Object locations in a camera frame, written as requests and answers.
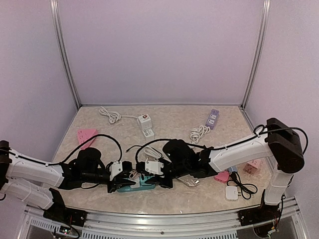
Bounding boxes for teal power strip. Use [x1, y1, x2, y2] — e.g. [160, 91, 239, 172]
[116, 146, 200, 194]

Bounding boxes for pink triangular power strip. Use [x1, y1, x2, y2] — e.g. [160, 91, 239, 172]
[77, 128, 98, 149]

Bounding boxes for white cube socket adapter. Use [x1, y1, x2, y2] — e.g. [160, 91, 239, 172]
[137, 114, 153, 130]

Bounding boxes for white power strip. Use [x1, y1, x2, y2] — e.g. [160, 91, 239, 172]
[99, 107, 155, 141]

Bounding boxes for small white cube charger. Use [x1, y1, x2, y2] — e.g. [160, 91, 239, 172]
[129, 173, 141, 184]

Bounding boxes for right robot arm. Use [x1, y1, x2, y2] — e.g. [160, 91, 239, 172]
[135, 118, 308, 221]

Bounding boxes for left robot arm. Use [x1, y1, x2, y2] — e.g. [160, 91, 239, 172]
[0, 140, 135, 222]

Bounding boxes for purple power strip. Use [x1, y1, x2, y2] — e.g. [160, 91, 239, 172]
[189, 109, 220, 144]

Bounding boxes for pink flat charger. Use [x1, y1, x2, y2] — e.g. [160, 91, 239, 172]
[214, 171, 229, 183]

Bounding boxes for white flat charger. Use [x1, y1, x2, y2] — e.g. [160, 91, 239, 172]
[225, 186, 241, 201]

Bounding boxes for pink cube socket adapter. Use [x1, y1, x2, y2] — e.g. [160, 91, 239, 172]
[243, 159, 262, 175]

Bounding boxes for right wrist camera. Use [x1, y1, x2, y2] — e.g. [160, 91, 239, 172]
[136, 160, 164, 177]

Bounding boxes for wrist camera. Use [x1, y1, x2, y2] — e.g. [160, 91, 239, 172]
[136, 160, 164, 177]
[106, 161, 133, 181]

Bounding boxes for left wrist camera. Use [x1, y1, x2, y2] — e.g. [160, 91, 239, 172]
[106, 161, 133, 181]

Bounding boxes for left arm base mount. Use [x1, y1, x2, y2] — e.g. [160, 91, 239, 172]
[43, 188, 88, 227]

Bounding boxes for aluminium front rail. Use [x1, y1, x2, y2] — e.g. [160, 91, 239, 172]
[17, 198, 307, 239]

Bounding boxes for blue charger with black cable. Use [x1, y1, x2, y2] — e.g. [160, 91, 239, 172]
[226, 166, 258, 200]

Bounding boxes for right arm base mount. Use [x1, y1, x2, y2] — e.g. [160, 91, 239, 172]
[237, 190, 285, 226]

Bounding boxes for left aluminium frame post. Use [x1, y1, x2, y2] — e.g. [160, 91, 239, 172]
[49, 0, 82, 110]

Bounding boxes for aluminium frame post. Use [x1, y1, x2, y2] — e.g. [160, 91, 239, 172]
[241, 0, 271, 111]
[49, 0, 82, 110]

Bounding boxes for right aluminium frame post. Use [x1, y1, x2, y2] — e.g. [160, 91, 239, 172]
[241, 0, 271, 111]

